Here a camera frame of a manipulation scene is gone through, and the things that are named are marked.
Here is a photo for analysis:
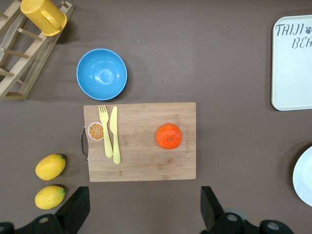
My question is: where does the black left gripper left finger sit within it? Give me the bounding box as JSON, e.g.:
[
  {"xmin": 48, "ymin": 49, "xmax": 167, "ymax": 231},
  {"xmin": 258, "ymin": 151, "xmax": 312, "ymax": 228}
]
[{"xmin": 0, "ymin": 186, "xmax": 91, "ymax": 234}]

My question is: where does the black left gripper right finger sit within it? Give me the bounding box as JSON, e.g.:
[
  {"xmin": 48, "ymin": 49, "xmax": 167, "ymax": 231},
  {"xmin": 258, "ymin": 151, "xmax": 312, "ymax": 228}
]
[{"xmin": 199, "ymin": 186, "xmax": 293, "ymax": 234}]

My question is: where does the orange mandarin fruit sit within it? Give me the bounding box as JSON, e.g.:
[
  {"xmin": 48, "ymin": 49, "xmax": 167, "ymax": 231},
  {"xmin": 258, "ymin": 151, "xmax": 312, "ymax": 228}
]
[{"xmin": 155, "ymin": 122, "xmax": 183, "ymax": 150}]

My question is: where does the white round plate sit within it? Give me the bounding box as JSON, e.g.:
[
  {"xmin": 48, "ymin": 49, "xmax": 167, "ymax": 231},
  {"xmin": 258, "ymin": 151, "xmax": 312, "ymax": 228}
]
[{"xmin": 292, "ymin": 145, "xmax": 312, "ymax": 207}]

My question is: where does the yellow lemon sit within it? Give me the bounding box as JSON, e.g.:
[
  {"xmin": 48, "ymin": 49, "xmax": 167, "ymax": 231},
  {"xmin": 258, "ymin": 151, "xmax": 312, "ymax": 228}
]
[
  {"xmin": 35, "ymin": 154, "xmax": 66, "ymax": 181},
  {"xmin": 35, "ymin": 185, "xmax": 66, "ymax": 210}
]

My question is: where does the yellow plastic fork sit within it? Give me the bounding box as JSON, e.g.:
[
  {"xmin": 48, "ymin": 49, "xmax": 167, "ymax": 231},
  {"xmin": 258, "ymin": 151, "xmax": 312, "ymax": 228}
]
[{"xmin": 98, "ymin": 104, "xmax": 114, "ymax": 158}]

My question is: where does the bamboo cutting board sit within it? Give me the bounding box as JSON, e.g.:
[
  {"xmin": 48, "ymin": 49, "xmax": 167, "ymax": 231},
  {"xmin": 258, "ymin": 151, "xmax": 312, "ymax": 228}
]
[{"xmin": 80, "ymin": 102, "xmax": 197, "ymax": 183}]

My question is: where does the wooden orange slice toy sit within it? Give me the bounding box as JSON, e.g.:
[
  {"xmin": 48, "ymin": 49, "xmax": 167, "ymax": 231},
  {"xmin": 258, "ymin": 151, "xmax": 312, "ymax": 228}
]
[{"xmin": 88, "ymin": 121, "xmax": 105, "ymax": 142}]

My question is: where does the yellow plastic knife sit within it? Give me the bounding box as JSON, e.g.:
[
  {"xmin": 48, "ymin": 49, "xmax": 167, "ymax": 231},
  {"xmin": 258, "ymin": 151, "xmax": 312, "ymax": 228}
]
[{"xmin": 109, "ymin": 106, "xmax": 122, "ymax": 165}]

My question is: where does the blue plastic bowl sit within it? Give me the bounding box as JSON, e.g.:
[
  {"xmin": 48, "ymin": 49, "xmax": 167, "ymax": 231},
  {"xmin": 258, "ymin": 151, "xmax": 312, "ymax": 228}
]
[{"xmin": 76, "ymin": 48, "xmax": 128, "ymax": 101}]

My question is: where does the wooden peg drying rack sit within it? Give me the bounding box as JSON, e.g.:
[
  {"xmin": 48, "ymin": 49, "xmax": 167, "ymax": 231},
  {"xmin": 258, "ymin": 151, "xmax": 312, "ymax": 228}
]
[{"xmin": 0, "ymin": 0, "xmax": 75, "ymax": 101}]

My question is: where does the cream bear print tray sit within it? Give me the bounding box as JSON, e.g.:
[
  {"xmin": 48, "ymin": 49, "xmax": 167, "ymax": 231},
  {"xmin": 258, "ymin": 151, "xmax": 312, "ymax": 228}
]
[{"xmin": 271, "ymin": 15, "xmax": 312, "ymax": 112}]

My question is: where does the yellow plastic mug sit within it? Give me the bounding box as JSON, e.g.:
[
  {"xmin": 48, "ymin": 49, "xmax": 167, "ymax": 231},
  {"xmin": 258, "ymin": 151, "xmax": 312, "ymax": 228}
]
[{"xmin": 19, "ymin": 0, "xmax": 68, "ymax": 37}]

